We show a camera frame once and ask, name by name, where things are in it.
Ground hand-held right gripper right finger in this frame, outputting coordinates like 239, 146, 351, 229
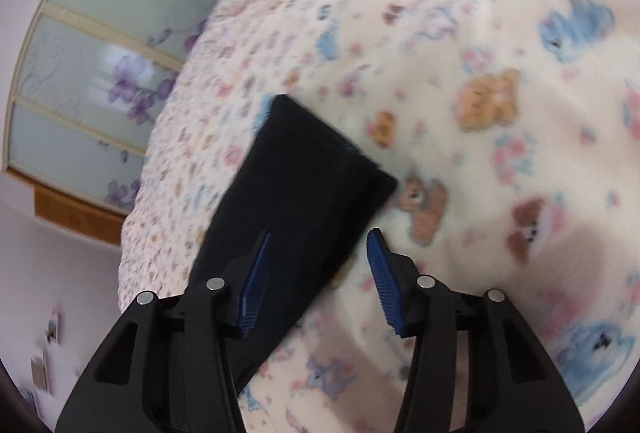
366, 228, 586, 433

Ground black pants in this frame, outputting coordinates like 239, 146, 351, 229
186, 94, 399, 395

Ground floral quilted bedspread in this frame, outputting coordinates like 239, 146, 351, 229
118, 0, 361, 314

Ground frosted glass wardrobe doors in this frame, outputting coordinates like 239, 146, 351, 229
2, 0, 228, 246

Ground bear print fleece blanket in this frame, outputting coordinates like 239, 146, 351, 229
235, 0, 640, 433

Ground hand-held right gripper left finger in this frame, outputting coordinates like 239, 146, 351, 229
55, 230, 273, 433

